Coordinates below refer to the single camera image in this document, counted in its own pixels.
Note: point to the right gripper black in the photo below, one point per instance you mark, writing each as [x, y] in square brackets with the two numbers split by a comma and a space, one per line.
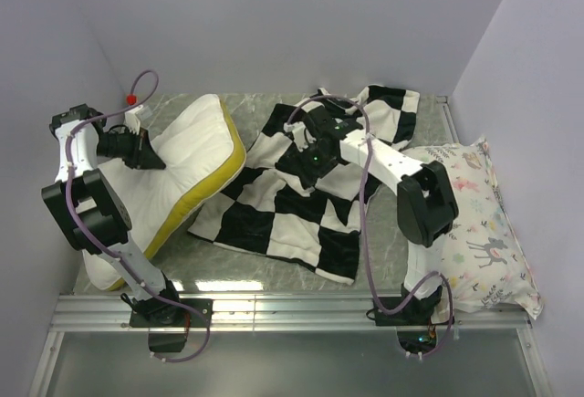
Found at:
[315, 172]

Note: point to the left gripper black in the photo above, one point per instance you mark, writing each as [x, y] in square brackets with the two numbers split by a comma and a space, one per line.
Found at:
[141, 155]

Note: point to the black white checkered pillowcase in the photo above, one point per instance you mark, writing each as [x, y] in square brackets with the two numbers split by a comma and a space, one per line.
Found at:
[265, 210]

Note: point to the white pillow yellow edge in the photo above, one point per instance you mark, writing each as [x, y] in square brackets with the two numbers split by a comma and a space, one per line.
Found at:
[203, 152]

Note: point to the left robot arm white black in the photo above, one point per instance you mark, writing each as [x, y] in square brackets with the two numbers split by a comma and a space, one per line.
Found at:
[89, 213]

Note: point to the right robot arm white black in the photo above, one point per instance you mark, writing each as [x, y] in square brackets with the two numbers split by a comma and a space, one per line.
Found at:
[425, 202]

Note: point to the floral printed pillow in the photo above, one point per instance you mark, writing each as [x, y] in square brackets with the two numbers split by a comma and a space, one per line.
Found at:
[482, 259]

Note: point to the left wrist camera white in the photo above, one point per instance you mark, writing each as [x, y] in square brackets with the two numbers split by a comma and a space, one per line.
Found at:
[135, 114]

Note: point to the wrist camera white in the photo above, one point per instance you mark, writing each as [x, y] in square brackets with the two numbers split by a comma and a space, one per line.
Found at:
[299, 134]
[135, 114]

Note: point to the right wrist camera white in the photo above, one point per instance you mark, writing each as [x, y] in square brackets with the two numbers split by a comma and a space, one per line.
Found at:
[299, 134]

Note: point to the aluminium right side rail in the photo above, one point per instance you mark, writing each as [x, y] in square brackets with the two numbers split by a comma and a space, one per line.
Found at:
[447, 119]

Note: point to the aluminium rail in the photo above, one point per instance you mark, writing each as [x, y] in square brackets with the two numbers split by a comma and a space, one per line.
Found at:
[231, 312]
[447, 119]

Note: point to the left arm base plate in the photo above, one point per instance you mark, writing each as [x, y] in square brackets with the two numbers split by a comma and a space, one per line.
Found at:
[200, 319]

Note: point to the aluminium front rail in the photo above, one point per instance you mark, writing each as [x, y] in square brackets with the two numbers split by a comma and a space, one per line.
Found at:
[231, 312]

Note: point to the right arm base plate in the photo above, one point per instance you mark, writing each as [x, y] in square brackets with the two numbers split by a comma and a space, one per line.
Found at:
[417, 312]

